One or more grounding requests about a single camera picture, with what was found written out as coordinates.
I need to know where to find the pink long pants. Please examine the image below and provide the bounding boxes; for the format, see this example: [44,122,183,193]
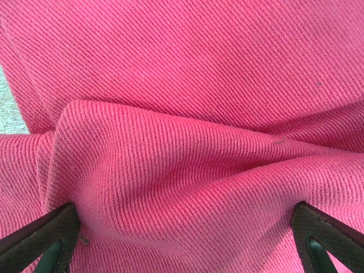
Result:
[0,0,364,273]

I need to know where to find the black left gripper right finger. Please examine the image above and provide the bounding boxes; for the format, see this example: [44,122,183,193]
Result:
[290,201,364,273]

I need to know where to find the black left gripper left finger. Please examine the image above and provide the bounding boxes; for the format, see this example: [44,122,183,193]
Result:
[0,202,80,273]

